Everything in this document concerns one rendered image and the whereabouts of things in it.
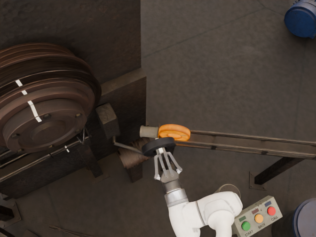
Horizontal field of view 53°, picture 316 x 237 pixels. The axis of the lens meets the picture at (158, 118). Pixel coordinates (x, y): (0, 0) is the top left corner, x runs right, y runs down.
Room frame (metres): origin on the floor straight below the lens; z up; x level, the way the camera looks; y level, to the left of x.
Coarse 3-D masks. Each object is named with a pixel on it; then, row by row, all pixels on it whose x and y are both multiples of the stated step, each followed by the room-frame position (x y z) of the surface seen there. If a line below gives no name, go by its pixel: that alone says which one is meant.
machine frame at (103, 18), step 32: (0, 0) 0.59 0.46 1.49; (32, 0) 0.63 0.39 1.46; (64, 0) 0.68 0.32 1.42; (96, 0) 0.73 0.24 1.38; (128, 0) 0.79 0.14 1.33; (0, 32) 0.56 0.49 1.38; (32, 32) 0.61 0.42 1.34; (64, 32) 0.66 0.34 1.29; (96, 32) 0.72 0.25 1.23; (128, 32) 0.79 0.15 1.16; (96, 64) 0.70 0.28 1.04; (128, 64) 0.78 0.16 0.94; (128, 96) 0.72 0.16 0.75; (96, 128) 0.60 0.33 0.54; (128, 128) 0.70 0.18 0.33; (0, 160) 0.34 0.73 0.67; (64, 160) 0.47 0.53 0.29; (0, 192) 0.25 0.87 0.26
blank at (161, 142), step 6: (162, 138) 0.46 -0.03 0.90; (168, 138) 0.46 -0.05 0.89; (150, 144) 0.43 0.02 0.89; (156, 144) 0.43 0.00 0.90; (162, 144) 0.43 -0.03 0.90; (168, 144) 0.44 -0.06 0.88; (174, 144) 0.45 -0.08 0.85; (144, 150) 0.41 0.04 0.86; (150, 150) 0.41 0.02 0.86; (168, 150) 0.45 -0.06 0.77
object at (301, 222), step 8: (312, 200) 0.36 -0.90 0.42; (296, 208) 0.31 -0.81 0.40; (304, 208) 0.31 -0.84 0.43; (312, 208) 0.32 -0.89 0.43; (288, 216) 0.29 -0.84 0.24; (296, 216) 0.27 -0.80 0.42; (304, 216) 0.27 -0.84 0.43; (312, 216) 0.27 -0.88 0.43; (272, 224) 0.26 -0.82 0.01; (280, 224) 0.25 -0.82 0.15; (288, 224) 0.24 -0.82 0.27; (296, 224) 0.23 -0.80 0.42; (304, 224) 0.23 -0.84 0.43; (312, 224) 0.23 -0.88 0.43; (272, 232) 0.21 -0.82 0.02; (280, 232) 0.20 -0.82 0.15; (288, 232) 0.20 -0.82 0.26; (296, 232) 0.18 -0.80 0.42; (304, 232) 0.19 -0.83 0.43; (312, 232) 0.19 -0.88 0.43
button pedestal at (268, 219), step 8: (264, 200) 0.30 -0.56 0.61; (272, 200) 0.30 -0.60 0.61; (248, 208) 0.25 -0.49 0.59; (256, 208) 0.25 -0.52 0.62; (264, 208) 0.26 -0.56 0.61; (240, 216) 0.21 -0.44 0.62; (248, 216) 0.21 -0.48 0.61; (264, 216) 0.22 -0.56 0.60; (272, 216) 0.23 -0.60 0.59; (280, 216) 0.23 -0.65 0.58; (232, 224) 0.17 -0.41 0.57; (240, 224) 0.17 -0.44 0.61; (256, 224) 0.18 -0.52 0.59; (264, 224) 0.19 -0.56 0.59; (232, 232) 0.17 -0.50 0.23; (240, 232) 0.14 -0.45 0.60; (248, 232) 0.14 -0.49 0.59
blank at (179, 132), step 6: (162, 126) 0.57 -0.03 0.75; (168, 126) 0.57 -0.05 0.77; (174, 126) 0.57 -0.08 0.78; (180, 126) 0.57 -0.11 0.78; (162, 132) 0.55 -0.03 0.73; (168, 132) 0.55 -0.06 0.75; (174, 132) 0.55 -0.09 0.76; (180, 132) 0.55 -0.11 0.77; (186, 132) 0.55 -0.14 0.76; (174, 138) 0.55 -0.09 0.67; (180, 138) 0.55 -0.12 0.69; (186, 138) 0.54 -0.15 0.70
